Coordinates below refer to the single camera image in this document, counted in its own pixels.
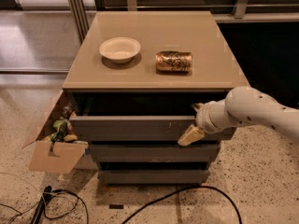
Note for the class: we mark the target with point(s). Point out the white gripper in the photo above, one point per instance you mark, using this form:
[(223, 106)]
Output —
[(203, 118)]

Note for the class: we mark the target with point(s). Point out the grey top drawer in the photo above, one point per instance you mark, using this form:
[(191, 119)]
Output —
[(130, 128)]

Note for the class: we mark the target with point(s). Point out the grey drawer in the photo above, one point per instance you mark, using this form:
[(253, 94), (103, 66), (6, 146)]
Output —
[(155, 177), (154, 153), (130, 128)]

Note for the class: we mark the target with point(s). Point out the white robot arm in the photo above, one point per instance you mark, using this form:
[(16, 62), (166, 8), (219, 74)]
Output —
[(243, 106)]

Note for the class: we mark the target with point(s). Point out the grey middle drawer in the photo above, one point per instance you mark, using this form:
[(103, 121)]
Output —
[(154, 153)]

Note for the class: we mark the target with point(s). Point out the grey drawer cabinet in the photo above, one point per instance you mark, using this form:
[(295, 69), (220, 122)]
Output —
[(99, 87)]

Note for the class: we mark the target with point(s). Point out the grey bottom drawer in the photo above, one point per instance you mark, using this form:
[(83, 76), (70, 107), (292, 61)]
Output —
[(155, 177)]

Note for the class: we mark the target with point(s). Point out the gold soda can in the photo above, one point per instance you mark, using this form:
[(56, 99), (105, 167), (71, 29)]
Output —
[(174, 61)]

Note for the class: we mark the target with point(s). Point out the white bowl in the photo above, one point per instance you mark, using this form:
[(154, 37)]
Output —
[(120, 49)]

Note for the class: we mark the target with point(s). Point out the black tape strip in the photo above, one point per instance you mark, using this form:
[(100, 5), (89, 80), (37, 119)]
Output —
[(115, 206)]

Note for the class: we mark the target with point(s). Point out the snack items in box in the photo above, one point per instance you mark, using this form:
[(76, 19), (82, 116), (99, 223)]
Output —
[(64, 131)]

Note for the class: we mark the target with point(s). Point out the cardboard box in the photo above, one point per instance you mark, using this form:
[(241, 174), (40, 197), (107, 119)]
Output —
[(56, 157)]

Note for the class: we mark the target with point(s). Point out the black rod on floor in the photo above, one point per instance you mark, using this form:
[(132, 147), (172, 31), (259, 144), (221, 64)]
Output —
[(45, 198)]

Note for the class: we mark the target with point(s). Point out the metal railing frame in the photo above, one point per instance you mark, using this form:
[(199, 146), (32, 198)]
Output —
[(235, 17)]

